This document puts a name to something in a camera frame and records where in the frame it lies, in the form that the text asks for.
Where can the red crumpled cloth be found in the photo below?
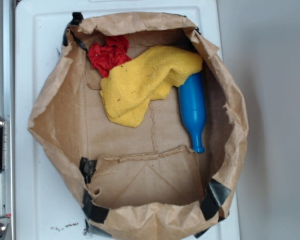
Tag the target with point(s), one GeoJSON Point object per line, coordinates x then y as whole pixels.
{"type": "Point", "coordinates": [113, 53]}

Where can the brown paper bag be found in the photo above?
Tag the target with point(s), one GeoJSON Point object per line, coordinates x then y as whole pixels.
{"type": "Point", "coordinates": [148, 177]}

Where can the aluminium frame rail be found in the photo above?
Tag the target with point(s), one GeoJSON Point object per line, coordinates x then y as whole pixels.
{"type": "Point", "coordinates": [7, 54]}

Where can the black tape bottom left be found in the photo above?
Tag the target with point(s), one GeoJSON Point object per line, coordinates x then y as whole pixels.
{"type": "Point", "coordinates": [92, 212]}

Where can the white plastic tray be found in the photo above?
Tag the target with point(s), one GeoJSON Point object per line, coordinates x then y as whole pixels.
{"type": "Point", "coordinates": [44, 207]}

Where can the blue plastic bottle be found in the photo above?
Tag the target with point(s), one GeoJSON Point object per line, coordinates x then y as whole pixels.
{"type": "Point", "coordinates": [193, 109]}

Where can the yellow cloth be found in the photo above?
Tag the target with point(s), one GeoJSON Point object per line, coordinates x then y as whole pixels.
{"type": "Point", "coordinates": [129, 88]}

